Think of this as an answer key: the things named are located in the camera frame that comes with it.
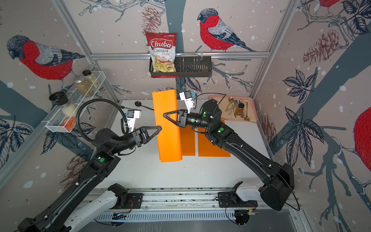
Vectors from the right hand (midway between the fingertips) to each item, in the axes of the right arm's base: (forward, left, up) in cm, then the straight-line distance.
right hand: (165, 116), depth 58 cm
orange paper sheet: (+6, -21, -41) cm, 46 cm away
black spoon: (+44, +36, -39) cm, 69 cm away
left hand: (-5, +1, -2) cm, 6 cm away
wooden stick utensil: (+42, -54, -40) cm, 80 cm away
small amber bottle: (+34, -45, -34) cm, 66 cm away
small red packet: (0, +47, -8) cm, 48 cm away
